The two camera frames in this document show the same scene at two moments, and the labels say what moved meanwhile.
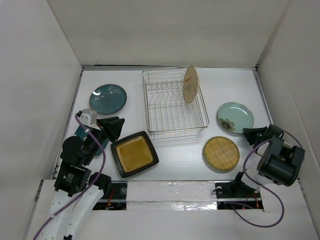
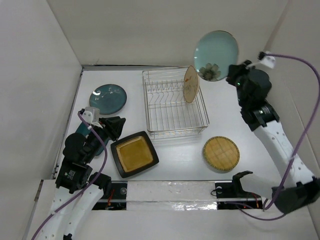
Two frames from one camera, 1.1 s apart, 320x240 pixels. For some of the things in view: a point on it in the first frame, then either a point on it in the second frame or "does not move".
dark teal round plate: (108, 99) does not move
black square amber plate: (134, 154) does not move
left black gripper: (111, 126) does not move
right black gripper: (249, 132) to (236, 70)
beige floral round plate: (191, 84) does not move
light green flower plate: (234, 116) to (215, 52)
